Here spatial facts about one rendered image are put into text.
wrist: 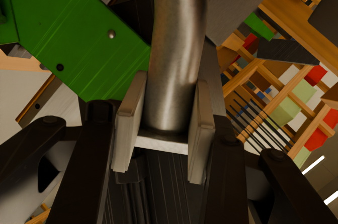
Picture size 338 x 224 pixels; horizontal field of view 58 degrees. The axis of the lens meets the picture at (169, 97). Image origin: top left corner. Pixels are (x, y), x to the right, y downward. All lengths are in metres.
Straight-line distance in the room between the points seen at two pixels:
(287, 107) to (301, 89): 0.36
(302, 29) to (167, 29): 0.98
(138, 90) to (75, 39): 0.26
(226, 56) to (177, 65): 3.52
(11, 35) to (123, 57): 0.15
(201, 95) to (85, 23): 0.27
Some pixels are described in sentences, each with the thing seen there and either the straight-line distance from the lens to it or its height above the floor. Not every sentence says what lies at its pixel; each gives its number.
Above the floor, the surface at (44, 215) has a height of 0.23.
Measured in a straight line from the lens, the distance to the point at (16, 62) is 0.87.
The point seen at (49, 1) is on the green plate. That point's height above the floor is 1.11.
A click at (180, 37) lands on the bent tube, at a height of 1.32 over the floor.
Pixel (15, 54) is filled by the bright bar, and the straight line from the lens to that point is 0.65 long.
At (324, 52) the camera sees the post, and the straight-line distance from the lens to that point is 1.13.
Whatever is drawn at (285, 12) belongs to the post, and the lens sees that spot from 1.14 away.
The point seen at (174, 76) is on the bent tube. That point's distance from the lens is 0.17.
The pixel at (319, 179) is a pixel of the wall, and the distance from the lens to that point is 9.94.
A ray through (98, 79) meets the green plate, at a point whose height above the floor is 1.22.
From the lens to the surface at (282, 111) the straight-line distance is 3.65.
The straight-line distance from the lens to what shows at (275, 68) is 3.96.
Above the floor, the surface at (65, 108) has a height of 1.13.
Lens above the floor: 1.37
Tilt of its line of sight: 10 degrees down
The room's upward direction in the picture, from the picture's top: 136 degrees clockwise
